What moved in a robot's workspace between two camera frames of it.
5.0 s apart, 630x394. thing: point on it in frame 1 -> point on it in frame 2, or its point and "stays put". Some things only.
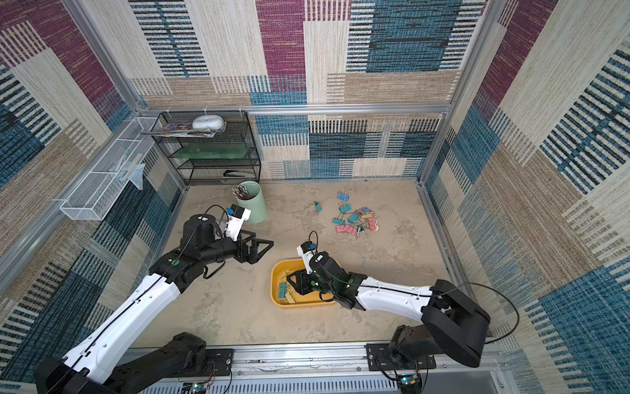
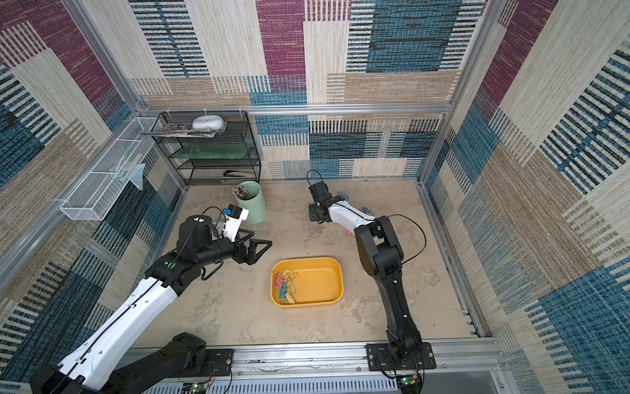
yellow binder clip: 290,297 stays put
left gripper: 243,256 stays put
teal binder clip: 282,290 stays put
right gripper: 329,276 -> 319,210
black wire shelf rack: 211,147 stays put
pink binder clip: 345,228 -> 279,281
